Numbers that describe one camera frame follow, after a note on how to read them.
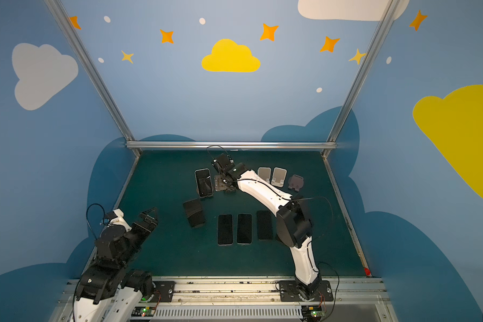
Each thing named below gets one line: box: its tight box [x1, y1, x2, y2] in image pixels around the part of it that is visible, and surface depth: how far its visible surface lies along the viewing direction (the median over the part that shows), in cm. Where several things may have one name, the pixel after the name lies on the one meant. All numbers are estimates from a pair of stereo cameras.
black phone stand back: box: [213, 174, 233, 192], surface depth 84 cm
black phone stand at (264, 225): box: [256, 209, 273, 241], surface depth 94 cm
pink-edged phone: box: [217, 213, 234, 246], surface depth 91 cm
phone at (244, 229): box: [236, 213, 253, 245], surface depth 93 cm
